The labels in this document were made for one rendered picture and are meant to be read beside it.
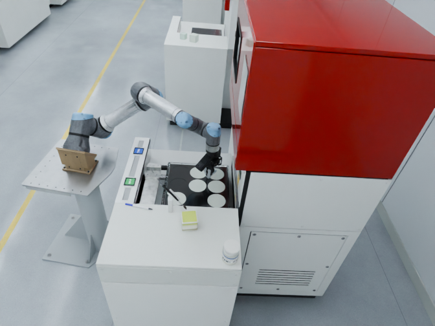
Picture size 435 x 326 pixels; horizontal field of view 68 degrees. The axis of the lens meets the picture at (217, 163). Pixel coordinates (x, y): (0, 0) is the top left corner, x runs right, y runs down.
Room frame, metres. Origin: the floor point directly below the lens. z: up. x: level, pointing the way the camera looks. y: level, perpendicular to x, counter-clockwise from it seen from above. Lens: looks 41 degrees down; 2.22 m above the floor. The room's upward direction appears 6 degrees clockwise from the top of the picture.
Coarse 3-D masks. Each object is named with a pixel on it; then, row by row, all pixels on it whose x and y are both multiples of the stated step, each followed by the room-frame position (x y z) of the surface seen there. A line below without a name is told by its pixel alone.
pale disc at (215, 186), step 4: (216, 180) 1.35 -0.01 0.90; (208, 184) 1.32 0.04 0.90; (212, 184) 1.32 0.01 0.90; (216, 184) 1.32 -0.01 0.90; (220, 184) 1.33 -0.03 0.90; (224, 184) 1.33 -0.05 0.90; (208, 188) 1.28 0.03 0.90; (212, 188) 1.29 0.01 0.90; (216, 188) 1.29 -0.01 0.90; (220, 188) 1.29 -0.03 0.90; (224, 188) 1.30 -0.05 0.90; (216, 192) 1.26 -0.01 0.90; (220, 192) 1.26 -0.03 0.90
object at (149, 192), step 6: (150, 180) 1.32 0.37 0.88; (156, 180) 1.32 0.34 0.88; (144, 186) 1.27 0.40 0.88; (150, 186) 1.27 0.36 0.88; (156, 186) 1.28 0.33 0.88; (144, 192) 1.22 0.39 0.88; (150, 192) 1.23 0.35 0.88; (156, 192) 1.23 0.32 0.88; (144, 198) 1.18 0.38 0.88; (150, 198) 1.18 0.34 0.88; (156, 198) 1.21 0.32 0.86
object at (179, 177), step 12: (180, 168) 1.43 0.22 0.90; (168, 180) 1.31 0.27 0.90; (180, 180) 1.32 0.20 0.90; (204, 180) 1.34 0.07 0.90; (180, 192) 1.23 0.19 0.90; (192, 192) 1.24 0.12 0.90; (204, 192) 1.25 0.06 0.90; (192, 204) 1.15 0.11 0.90; (204, 204) 1.16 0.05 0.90; (228, 204) 1.18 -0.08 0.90
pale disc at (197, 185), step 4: (192, 180) 1.33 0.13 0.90; (196, 180) 1.34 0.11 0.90; (200, 180) 1.34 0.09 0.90; (192, 184) 1.30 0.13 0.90; (196, 184) 1.31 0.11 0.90; (200, 184) 1.31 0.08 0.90; (204, 184) 1.31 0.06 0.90; (192, 188) 1.27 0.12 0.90; (196, 188) 1.27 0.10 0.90; (200, 188) 1.28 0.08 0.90; (204, 188) 1.28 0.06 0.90
